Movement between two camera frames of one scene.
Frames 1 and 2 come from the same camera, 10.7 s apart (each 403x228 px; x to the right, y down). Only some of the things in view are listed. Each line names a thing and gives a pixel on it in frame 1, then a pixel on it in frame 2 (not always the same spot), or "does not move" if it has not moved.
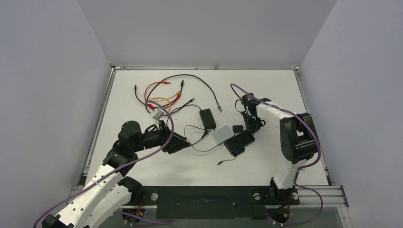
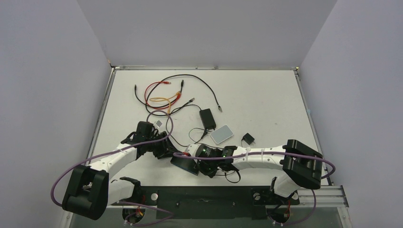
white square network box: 222,134 does not move
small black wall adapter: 237,128 -> 248,138
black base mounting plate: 189,202 does not move
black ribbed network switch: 237,144 -> 188,165
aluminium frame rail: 98,124 does not move
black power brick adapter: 207,119 does not move
